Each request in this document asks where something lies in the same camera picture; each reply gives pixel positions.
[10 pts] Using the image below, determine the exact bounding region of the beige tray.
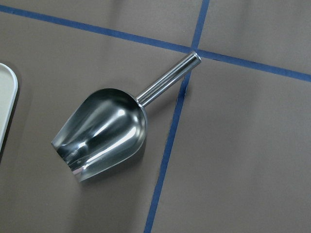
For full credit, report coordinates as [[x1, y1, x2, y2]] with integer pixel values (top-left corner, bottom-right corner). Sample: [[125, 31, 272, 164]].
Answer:
[[0, 63, 18, 160]]

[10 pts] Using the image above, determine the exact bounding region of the metal ice scoop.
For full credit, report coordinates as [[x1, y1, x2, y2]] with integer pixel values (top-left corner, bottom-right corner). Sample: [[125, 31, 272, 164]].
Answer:
[[52, 51, 201, 182]]

